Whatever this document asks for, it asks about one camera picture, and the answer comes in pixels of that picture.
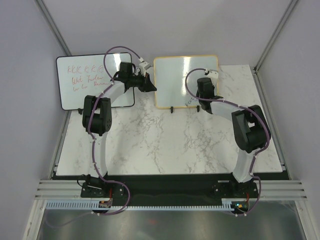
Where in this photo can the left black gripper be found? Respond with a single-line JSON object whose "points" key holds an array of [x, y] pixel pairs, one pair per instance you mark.
{"points": [[145, 82]]}

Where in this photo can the yellow framed whiteboard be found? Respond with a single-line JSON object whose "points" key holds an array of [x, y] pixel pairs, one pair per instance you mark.
{"points": [[170, 77]]}

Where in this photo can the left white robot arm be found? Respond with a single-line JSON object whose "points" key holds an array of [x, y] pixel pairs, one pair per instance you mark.
{"points": [[97, 113]]}

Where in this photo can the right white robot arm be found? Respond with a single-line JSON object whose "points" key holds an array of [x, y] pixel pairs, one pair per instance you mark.
{"points": [[250, 128]]}

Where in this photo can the black framed whiteboard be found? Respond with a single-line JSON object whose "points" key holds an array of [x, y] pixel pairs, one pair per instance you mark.
{"points": [[82, 75]]}

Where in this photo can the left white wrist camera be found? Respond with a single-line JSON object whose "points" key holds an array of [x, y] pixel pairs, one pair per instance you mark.
{"points": [[144, 66]]}

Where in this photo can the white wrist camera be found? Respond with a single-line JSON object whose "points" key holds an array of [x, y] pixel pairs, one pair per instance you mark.
{"points": [[210, 73], [144, 66]]}

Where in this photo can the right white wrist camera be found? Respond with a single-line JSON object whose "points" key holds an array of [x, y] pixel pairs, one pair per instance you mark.
{"points": [[210, 73]]}

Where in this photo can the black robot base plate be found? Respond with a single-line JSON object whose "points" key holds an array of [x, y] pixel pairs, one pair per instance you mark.
{"points": [[168, 190]]}

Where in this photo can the white slotted cable duct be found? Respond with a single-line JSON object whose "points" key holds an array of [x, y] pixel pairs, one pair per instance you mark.
{"points": [[98, 205]]}

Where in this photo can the aluminium rail frame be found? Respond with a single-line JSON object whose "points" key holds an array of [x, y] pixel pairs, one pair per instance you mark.
{"points": [[272, 187]]}

